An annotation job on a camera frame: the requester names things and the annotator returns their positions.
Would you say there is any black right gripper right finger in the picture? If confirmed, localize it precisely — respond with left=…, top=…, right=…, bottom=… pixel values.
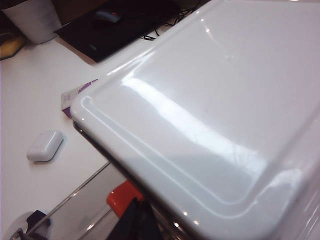
left=140, top=199, right=161, bottom=240

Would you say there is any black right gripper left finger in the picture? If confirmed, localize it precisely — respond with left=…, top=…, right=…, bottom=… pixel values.
left=116, top=197, right=141, bottom=240

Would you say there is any smoky drawer with red handle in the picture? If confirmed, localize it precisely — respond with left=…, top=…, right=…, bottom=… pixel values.
left=22, top=161, right=191, bottom=240
left=72, top=119, right=146, bottom=216

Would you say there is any white earbuds case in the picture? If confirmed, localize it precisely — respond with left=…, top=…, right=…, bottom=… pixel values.
left=26, top=129, right=65, bottom=163

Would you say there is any purple white tissue pack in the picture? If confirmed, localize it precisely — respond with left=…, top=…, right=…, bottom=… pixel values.
left=61, top=77, right=101, bottom=120

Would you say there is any black laptop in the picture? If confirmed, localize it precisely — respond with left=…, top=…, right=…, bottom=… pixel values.
left=53, top=0, right=182, bottom=64

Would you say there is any black computer mouse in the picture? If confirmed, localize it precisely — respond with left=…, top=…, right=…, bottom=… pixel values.
left=91, top=8, right=126, bottom=27

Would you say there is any yellow object with black rim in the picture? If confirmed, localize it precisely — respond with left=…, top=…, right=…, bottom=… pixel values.
left=0, top=32, right=26, bottom=61

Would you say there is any white plant pot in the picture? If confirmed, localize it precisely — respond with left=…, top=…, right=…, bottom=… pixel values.
left=1, top=0, right=62, bottom=45

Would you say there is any white three-drawer cabinet frame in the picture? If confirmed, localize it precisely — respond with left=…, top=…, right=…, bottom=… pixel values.
left=69, top=0, right=320, bottom=240

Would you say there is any thin black cable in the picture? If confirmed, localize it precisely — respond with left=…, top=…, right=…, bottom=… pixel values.
left=141, top=0, right=208, bottom=41

